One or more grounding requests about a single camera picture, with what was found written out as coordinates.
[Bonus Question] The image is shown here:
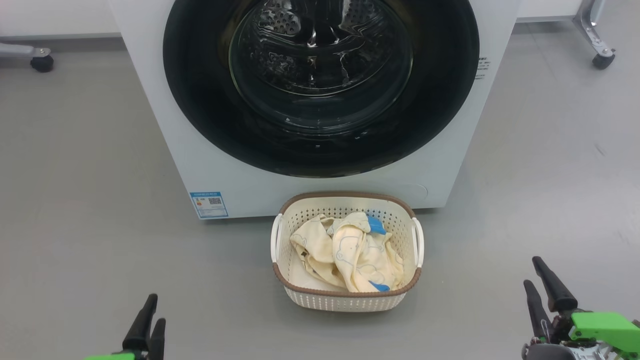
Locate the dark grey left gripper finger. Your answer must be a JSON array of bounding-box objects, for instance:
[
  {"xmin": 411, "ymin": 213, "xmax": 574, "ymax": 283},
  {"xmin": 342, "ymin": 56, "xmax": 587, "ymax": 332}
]
[
  {"xmin": 149, "ymin": 318, "xmax": 166, "ymax": 360},
  {"xmin": 122, "ymin": 294, "xmax": 158, "ymax": 352}
]

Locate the washing machine door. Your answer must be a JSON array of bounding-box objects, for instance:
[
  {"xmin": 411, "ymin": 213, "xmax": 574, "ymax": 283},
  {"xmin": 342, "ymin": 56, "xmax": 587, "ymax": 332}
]
[{"xmin": 162, "ymin": 0, "xmax": 481, "ymax": 179}]

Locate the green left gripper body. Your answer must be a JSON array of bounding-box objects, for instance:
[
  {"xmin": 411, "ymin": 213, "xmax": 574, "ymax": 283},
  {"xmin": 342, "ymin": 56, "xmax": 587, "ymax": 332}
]
[{"xmin": 84, "ymin": 351, "xmax": 150, "ymax": 360}]

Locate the white front-load washing machine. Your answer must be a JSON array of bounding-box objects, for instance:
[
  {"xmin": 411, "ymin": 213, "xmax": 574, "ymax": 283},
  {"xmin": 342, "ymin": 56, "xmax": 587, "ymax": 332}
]
[{"xmin": 107, "ymin": 0, "xmax": 523, "ymax": 221}]

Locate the grey metal frame leg caster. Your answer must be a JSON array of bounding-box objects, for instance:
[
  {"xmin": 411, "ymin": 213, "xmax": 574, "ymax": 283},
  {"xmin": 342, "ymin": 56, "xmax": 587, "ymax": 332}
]
[
  {"xmin": 0, "ymin": 42, "xmax": 55, "ymax": 73},
  {"xmin": 572, "ymin": 0, "xmax": 617, "ymax": 70}
]

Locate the blue energy label sticker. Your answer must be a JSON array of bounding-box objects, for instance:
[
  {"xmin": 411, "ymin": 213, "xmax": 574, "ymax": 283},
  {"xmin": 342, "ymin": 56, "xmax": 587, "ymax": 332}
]
[{"xmin": 190, "ymin": 191, "xmax": 229, "ymax": 219}]

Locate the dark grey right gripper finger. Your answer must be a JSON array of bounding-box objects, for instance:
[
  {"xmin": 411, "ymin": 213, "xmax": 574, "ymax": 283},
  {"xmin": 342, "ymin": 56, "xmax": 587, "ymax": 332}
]
[
  {"xmin": 523, "ymin": 280, "xmax": 554, "ymax": 344},
  {"xmin": 532, "ymin": 256, "xmax": 579, "ymax": 314}
]

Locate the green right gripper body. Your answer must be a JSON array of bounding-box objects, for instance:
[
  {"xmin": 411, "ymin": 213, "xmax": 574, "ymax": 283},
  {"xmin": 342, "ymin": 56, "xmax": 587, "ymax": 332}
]
[{"xmin": 545, "ymin": 312, "xmax": 640, "ymax": 351}]

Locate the cream bear-print garment blue trim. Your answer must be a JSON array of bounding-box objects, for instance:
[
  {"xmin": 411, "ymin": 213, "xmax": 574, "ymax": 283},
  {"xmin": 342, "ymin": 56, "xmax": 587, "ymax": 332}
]
[{"xmin": 331, "ymin": 212, "xmax": 405, "ymax": 293}]

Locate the cream perforated laundry basket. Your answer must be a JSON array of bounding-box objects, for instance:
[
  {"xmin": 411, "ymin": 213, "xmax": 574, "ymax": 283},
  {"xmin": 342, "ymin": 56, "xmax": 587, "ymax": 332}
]
[{"xmin": 270, "ymin": 191, "xmax": 425, "ymax": 313}]

